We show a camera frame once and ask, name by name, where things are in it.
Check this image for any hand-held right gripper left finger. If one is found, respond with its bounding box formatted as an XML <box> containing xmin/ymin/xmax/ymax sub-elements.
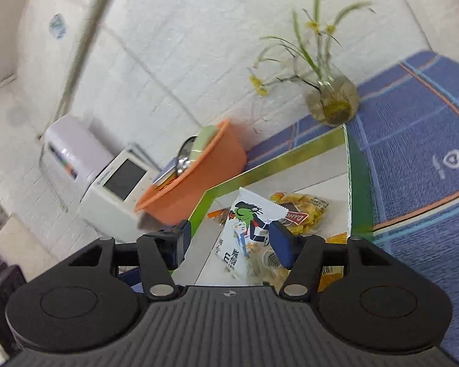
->
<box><xmin>67</xmin><ymin>219</ymin><xmax>193</xmax><ymax>301</ymax></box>

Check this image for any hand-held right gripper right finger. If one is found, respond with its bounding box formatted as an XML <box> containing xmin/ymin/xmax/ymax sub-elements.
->
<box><xmin>269</xmin><ymin>220</ymin><xmax>401</xmax><ymax>300</ymax></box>

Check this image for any white snack packet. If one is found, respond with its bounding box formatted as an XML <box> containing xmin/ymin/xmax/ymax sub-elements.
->
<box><xmin>210</xmin><ymin>187</ymin><xmax>288</xmax><ymax>284</ymax></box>

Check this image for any green cardboard box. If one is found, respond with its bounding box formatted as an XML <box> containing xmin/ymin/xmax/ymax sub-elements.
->
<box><xmin>187</xmin><ymin>124</ymin><xmax>376</xmax><ymax>288</ymax></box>

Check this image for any clear packet of yellow puffs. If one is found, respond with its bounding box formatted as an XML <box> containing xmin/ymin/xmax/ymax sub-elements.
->
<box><xmin>269</xmin><ymin>192</ymin><xmax>330</xmax><ymax>236</ymax></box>

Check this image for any blue booklet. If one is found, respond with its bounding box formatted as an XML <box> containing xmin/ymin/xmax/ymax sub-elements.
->
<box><xmin>152</xmin><ymin>156</ymin><xmax>181</xmax><ymax>185</ymax></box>

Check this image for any white appliance with screen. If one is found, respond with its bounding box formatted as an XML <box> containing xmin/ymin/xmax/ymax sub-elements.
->
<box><xmin>79</xmin><ymin>147</ymin><xmax>158</xmax><ymax>244</ymax></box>

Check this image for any orange plastic basin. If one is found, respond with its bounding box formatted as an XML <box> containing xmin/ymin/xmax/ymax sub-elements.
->
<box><xmin>133</xmin><ymin>118</ymin><xmax>249</xmax><ymax>226</ymax></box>

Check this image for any metal bowl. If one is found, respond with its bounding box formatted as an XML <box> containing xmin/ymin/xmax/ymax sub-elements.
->
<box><xmin>175</xmin><ymin>136</ymin><xmax>198</xmax><ymax>175</ymax></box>

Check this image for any light green plastic bowl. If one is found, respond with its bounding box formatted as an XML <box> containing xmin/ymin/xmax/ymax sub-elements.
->
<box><xmin>189</xmin><ymin>125</ymin><xmax>220</xmax><ymax>161</ymax></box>

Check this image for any white water purifier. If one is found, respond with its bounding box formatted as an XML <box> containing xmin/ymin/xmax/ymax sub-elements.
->
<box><xmin>41</xmin><ymin>116</ymin><xmax>116</xmax><ymax>208</ymax></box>

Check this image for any glass vase with yellow flowers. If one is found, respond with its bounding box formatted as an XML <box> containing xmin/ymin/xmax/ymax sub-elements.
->
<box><xmin>248</xmin><ymin>0</ymin><xmax>376</xmax><ymax>128</ymax></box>

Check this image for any blue patterned tablecloth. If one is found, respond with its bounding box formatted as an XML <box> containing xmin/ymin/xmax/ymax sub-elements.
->
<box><xmin>244</xmin><ymin>49</ymin><xmax>459</xmax><ymax>366</ymax></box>

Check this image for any white wall conduit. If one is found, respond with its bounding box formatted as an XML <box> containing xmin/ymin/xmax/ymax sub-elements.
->
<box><xmin>55</xmin><ymin>0</ymin><xmax>118</xmax><ymax>124</ymax></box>

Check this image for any blue round wall sticker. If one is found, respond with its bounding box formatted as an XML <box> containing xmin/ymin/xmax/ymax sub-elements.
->
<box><xmin>48</xmin><ymin>13</ymin><xmax>68</xmax><ymax>40</ymax></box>

